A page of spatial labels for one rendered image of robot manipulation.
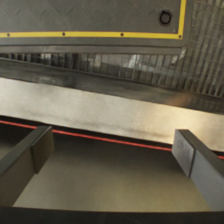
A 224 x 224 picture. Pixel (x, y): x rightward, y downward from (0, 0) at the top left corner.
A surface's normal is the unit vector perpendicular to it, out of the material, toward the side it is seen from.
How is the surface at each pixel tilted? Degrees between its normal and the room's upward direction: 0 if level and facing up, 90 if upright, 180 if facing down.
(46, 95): 1
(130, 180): 72
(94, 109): 1
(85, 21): 0
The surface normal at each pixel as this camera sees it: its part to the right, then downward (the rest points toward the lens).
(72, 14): -0.01, 0.29
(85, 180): 0.16, -0.78
